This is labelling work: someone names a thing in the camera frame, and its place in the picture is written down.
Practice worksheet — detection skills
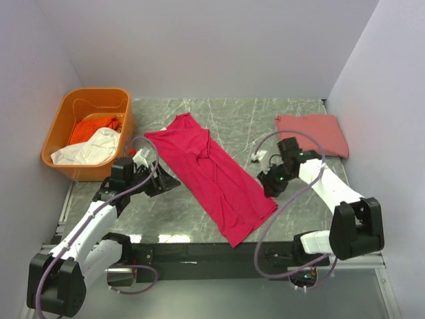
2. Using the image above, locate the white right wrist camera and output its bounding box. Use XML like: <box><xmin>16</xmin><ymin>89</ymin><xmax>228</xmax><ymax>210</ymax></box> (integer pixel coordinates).
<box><xmin>250</xmin><ymin>150</ymin><xmax>270</xmax><ymax>170</ymax></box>

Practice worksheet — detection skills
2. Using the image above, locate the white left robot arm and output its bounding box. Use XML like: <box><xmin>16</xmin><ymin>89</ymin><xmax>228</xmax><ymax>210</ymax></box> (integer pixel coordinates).
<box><xmin>27</xmin><ymin>157</ymin><xmax>181</xmax><ymax>317</ymax></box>

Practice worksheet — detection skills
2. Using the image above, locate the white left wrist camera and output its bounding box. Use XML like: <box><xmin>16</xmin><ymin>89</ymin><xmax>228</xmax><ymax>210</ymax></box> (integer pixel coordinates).
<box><xmin>132</xmin><ymin>148</ymin><xmax>150</xmax><ymax>168</ymax></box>

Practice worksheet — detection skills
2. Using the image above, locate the folded salmon pink t shirt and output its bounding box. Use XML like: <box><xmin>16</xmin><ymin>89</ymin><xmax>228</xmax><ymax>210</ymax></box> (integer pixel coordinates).
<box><xmin>274</xmin><ymin>114</ymin><xmax>349</xmax><ymax>159</ymax></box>

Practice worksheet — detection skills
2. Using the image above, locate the orange plastic laundry basket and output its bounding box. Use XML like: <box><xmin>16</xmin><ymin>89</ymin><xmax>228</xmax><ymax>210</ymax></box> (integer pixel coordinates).
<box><xmin>41</xmin><ymin>88</ymin><xmax>134</xmax><ymax>181</ymax></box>

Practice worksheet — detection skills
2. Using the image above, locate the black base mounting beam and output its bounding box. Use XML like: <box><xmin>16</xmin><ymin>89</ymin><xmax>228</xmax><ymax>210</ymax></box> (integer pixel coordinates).
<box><xmin>112</xmin><ymin>241</ymin><xmax>321</xmax><ymax>280</ymax></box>

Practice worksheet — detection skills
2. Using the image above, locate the orange t shirt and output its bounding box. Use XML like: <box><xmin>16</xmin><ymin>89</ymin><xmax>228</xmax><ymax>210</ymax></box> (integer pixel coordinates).
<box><xmin>68</xmin><ymin>116</ymin><xmax>122</xmax><ymax>145</ymax></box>

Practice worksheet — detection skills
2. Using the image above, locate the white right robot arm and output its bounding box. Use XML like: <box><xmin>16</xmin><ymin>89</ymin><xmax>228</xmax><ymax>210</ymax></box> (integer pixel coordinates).
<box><xmin>257</xmin><ymin>137</ymin><xmax>384</xmax><ymax>263</ymax></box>

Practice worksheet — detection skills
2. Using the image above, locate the magenta t shirt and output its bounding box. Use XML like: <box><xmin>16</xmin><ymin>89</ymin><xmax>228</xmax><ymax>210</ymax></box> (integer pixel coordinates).
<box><xmin>144</xmin><ymin>113</ymin><xmax>278</xmax><ymax>247</ymax></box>

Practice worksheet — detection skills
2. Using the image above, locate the aluminium frame rail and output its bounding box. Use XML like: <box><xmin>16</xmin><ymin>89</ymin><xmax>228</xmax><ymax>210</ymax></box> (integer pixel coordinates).
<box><xmin>41</xmin><ymin>182</ymin><xmax>402</xmax><ymax>318</ymax></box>

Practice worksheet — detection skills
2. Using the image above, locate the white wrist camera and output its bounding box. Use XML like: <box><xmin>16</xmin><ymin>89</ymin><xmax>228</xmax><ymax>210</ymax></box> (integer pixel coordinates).
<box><xmin>250</xmin><ymin>150</ymin><xmax>270</xmax><ymax>170</ymax></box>
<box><xmin>132</xmin><ymin>148</ymin><xmax>150</xmax><ymax>168</ymax></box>

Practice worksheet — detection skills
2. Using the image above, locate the white t shirt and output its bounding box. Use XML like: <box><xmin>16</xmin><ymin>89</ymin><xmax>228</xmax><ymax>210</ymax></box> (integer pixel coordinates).
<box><xmin>50</xmin><ymin>128</ymin><xmax>121</xmax><ymax>165</ymax></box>

